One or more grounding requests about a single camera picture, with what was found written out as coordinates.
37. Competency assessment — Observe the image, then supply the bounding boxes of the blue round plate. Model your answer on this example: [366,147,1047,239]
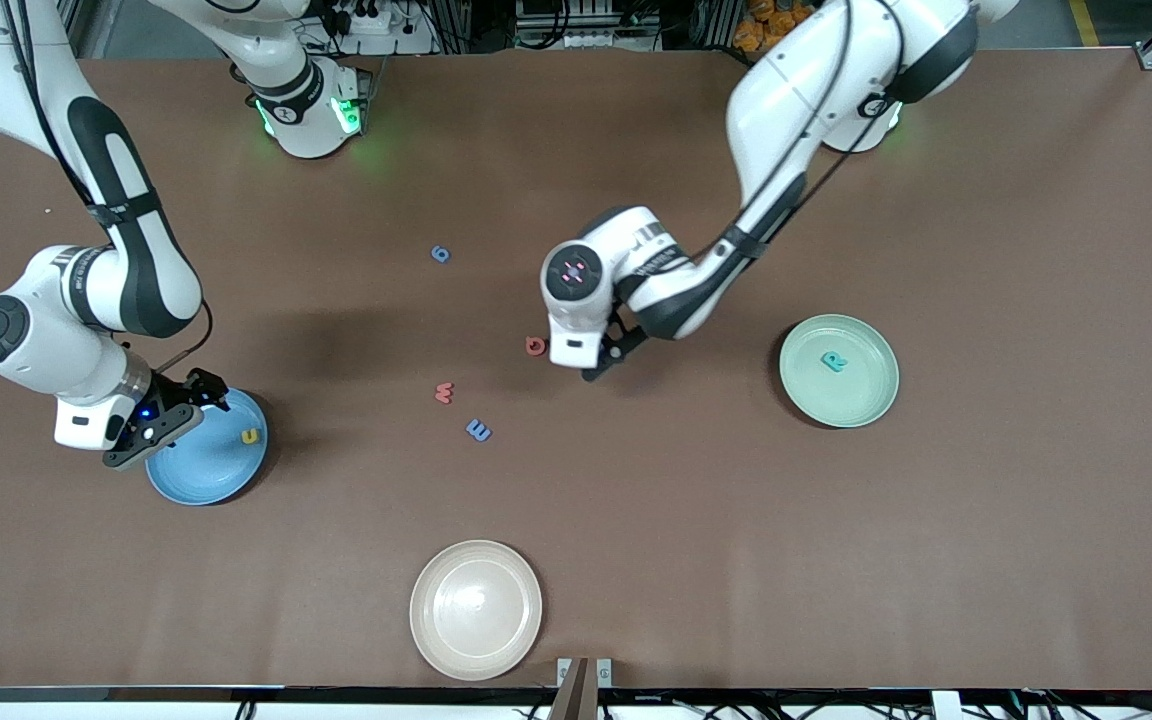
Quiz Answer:
[145,388,269,506]

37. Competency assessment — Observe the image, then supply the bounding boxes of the white power strip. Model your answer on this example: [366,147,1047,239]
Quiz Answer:
[321,0,437,56]

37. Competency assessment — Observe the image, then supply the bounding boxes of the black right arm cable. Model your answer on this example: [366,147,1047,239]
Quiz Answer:
[158,300,213,373]

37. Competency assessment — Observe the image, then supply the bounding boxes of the metal table edge bracket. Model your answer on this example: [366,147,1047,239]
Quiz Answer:
[548,657,614,720]

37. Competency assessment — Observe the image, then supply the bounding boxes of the pale green round plate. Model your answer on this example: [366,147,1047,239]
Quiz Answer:
[779,314,900,429]

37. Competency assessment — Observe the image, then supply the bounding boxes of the grey control box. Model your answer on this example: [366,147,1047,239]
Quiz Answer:
[514,0,662,51]

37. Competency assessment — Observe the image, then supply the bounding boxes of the pile of orange objects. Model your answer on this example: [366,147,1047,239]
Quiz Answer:
[733,0,787,51]

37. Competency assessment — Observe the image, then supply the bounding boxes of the beige round plate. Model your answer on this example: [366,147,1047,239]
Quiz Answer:
[410,540,543,682]

